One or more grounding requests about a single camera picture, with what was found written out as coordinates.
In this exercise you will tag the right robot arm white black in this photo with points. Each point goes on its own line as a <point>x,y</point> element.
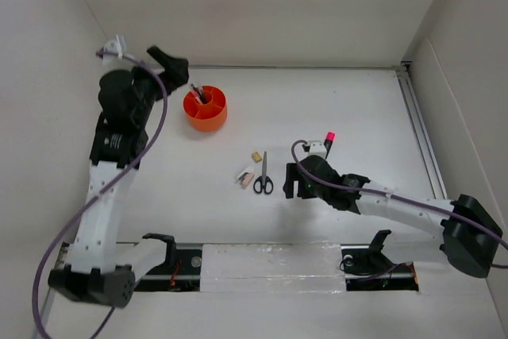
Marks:
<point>459,232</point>

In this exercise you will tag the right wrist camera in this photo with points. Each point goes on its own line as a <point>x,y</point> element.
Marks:
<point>315,148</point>

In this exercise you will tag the metal rail at table front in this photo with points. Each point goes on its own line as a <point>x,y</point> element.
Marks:
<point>272,269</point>

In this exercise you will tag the orange round divided container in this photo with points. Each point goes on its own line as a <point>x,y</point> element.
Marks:
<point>209,116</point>

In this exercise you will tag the pink white mini stapler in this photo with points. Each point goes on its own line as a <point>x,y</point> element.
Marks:
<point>244,178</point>

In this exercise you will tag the aluminium rail right side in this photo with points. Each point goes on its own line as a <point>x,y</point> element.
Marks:
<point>420,131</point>

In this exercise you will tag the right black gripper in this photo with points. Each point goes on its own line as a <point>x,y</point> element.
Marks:
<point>292,174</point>

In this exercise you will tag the pink cap black highlighter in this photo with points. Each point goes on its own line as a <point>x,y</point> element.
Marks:
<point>328,142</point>

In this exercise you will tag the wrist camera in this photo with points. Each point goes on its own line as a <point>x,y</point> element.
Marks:
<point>113,49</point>
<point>315,148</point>

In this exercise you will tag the black pen green end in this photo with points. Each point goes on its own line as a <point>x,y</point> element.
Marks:
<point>202,95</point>

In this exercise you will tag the pink transparent pen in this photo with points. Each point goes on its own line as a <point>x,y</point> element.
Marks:
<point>196,92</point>

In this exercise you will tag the black handled scissors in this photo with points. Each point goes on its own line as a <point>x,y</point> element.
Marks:
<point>263,183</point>

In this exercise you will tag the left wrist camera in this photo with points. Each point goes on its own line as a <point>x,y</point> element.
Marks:
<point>113,49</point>

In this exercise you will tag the small tan eraser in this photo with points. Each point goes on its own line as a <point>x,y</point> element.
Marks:
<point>256,157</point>

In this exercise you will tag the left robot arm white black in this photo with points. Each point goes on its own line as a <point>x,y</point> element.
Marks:
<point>94,273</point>

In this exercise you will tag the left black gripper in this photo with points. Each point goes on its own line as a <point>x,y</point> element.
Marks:
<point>175,68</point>

